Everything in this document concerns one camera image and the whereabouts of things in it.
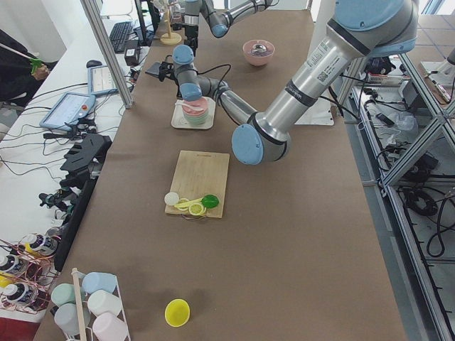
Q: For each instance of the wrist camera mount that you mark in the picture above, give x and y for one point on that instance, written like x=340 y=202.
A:
x=178 y=26
x=166 y=71

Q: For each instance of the blue plastic cup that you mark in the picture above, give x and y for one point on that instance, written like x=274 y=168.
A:
x=95 y=281

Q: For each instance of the aluminium frame post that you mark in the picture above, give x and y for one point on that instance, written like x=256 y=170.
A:
x=98 y=28

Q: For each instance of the small pink bowl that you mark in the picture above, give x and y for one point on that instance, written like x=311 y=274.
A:
x=202 y=103

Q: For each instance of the black tool holder rack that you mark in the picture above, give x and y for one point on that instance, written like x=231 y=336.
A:
x=77 y=161

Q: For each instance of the near teach pendant tablet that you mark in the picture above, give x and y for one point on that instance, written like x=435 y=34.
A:
x=69 y=109

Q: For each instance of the white plastic cup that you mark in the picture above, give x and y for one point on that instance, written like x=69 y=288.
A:
x=103 y=302

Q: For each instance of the grey plastic cup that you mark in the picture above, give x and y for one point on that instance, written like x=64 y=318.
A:
x=66 y=319

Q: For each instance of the teach pendant tablet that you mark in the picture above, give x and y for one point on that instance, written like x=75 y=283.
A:
x=100 y=81
x=69 y=109

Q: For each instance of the yellow plastic knife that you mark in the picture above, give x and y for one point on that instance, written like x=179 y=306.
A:
x=184 y=206

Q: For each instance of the far teach pendant tablet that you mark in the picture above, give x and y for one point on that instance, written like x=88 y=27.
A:
x=100 y=81

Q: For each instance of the cream serving tray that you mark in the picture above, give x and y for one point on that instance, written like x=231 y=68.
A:
x=178 y=120

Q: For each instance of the wooden mug tree stand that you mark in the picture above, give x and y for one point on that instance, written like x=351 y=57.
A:
x=168 y=8

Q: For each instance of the pink plastic cup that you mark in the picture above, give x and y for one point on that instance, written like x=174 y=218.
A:
x=108 y=327

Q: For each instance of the computer mouse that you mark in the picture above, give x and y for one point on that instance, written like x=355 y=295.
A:
x=93 y=63

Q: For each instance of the wooden cutting board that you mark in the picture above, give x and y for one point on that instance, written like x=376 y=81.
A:
x=200 y=173

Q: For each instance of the copper wire bottle rack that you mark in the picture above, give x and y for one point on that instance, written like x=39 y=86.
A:
x=28 y=272

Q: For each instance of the black keyboard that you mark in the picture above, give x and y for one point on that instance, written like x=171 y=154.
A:
x=119 y=35

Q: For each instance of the white cup rack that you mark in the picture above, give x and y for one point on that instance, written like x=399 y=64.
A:
x=85 y=317

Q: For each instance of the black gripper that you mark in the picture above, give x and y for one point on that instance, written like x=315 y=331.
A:
x=192 y=33

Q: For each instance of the green plastic cup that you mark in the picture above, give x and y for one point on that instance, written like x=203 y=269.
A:
x=62 y=294

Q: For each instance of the metal ice scoop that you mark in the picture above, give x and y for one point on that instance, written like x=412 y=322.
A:
x=260 y=50

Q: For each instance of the grey folded cloth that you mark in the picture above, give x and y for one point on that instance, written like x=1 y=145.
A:
x=154 y=70

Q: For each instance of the black power adapter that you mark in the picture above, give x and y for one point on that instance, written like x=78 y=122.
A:
x=132 y=52

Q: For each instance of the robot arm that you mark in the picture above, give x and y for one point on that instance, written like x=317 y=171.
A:
x=219 y=22
x=357 y=29

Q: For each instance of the stacked green bowls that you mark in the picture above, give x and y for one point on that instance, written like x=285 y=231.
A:
x=196 y=120

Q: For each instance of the green lime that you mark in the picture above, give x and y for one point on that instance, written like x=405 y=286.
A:
x=210 y=201

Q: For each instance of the white ceramic spoon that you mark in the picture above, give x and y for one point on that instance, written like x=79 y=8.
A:
x=184 y=104

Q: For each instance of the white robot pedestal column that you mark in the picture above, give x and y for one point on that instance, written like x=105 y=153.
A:
x=320 y=112

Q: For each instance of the large pink ice bowl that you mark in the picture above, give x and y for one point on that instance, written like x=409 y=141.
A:
x=257 y=61

